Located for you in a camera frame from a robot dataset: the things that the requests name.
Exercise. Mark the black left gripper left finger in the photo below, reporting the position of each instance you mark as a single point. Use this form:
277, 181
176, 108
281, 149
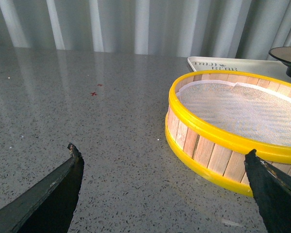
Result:
48, 206

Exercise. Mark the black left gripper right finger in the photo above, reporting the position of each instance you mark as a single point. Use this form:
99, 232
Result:
272, 192

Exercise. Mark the beige plate with black rim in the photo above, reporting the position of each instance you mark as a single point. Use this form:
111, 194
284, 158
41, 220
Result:
283, 54

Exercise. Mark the cream bear-print tray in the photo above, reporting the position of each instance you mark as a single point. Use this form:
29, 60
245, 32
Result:
274, 69

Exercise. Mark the yellow-rimmed bamboo steamer basket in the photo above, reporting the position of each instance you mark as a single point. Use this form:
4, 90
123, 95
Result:
211, 152

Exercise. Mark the white mesh steamer liner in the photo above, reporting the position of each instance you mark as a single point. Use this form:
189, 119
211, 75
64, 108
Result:
243, 109

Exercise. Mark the grey pleated curtain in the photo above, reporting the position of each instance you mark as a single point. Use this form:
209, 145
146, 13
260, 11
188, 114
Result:
213, 28

